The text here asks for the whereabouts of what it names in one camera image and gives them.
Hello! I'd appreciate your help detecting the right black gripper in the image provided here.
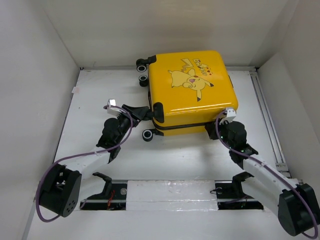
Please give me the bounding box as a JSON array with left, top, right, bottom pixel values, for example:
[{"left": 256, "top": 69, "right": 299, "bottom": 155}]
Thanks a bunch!
[{"left": 204, "top": 117, "right": 234, "bottom": 150}]

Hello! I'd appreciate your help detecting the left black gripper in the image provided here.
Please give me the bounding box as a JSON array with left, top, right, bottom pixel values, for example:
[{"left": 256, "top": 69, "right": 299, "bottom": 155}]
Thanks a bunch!
[{"left": 115, "top": 105, "right": 148, "bottom": 144}]

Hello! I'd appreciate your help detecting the yellow hard-shell suitcase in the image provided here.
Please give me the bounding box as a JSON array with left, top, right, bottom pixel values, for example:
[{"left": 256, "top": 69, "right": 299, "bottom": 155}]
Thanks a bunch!
[{"left": 135, "top": 50, "right": 239, "bottom": 142}]

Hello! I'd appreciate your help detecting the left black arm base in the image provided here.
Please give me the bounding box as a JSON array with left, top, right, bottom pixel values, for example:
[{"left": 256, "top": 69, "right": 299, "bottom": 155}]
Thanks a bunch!
[{"left": 79, "top": 172, "right": 128, "bottom": 211}]

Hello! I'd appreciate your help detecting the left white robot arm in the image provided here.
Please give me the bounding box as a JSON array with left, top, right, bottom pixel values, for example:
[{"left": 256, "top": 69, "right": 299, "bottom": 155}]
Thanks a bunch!
[{"left": 35, "top": 103, "right": 154, "bottom": 223}]

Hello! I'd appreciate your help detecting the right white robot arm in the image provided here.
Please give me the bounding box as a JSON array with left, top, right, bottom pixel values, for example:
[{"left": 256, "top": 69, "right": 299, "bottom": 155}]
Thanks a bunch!
[{"left": 205, "top": 121, "right": 320, "bottom": 240}]

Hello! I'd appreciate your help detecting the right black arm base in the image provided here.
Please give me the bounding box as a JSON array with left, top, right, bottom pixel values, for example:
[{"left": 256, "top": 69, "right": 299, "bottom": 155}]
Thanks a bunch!
[{"left": 210, "top": 172, "right": 264, "bottom": 210}]

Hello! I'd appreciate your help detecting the small pink paper scrap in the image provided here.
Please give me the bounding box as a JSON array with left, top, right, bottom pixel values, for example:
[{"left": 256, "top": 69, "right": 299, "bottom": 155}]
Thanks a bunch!
[{"left": 71, "top": 86, "right": 80, "bottom": 94}]

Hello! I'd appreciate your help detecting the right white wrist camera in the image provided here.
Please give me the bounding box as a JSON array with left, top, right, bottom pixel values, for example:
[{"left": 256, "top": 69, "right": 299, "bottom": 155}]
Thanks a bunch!
[{"left": 222, "top": 107, "right": 237, "bottom": 124}]

